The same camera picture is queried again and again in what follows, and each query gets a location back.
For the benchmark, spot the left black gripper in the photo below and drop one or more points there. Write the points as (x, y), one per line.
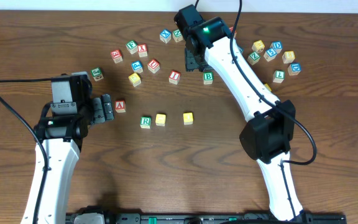
(97, 110)

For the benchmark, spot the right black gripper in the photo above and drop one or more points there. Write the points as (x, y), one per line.
(192, 62)

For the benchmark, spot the green B block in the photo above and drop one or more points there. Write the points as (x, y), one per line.
(208, 78)

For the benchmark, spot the green R block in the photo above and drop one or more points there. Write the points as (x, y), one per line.
(145, 122)

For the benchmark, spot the yellow block O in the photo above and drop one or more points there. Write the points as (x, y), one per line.
(160, 119)
(188, 118)

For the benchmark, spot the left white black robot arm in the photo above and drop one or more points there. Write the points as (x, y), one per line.
(64, 123)

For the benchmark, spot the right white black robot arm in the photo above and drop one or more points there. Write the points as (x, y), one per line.
(267, 134)

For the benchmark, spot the red A block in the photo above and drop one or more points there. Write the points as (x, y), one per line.
(120, 106)

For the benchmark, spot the red I block centre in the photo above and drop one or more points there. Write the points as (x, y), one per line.
(174, 77)

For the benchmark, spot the green N block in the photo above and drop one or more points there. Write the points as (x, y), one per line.
(177, 36)

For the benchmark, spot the green J block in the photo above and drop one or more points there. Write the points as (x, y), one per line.
(97, 74)

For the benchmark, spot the blue X block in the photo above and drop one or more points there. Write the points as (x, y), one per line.
(165, 36)

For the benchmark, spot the red U block upper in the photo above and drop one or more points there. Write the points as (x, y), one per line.
(153, 66)

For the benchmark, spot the yellow block left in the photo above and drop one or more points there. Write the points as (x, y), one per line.
(135, 79)

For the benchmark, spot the blue L block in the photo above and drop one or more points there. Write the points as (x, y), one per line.
(240, 49)

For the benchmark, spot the red H block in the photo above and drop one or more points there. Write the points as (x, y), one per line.
(233, 33)

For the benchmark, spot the red G block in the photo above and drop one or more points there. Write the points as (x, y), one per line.
(117, 56)

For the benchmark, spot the red Y block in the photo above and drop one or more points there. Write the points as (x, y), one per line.
(142, 50)

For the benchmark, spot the blue P block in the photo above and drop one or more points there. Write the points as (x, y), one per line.
(137, 66)

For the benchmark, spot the green Z block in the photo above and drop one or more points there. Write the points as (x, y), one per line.
(253, 58)

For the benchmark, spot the green F block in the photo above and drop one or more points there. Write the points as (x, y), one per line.
(132, 46)

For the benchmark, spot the yellow block top right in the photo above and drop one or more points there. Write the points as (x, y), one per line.
(258, 46)

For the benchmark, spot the blue S block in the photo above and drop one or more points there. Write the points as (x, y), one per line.
(270, 54)

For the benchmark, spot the yellow block near T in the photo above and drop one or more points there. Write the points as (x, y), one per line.
(267, 87)

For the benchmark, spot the blue D block upper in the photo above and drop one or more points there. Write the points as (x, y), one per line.
(276, 46)

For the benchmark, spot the blue d block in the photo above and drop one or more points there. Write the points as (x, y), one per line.
(276, 46)
(294, 69)

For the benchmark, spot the green L block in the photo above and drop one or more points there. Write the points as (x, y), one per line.
(278, 76)

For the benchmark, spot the yellow 8 block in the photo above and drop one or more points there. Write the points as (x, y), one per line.
(288, 57)

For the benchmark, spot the blue D block right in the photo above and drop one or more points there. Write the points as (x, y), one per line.
(294, 69)

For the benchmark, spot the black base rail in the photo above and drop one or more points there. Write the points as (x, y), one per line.
(92, 214)

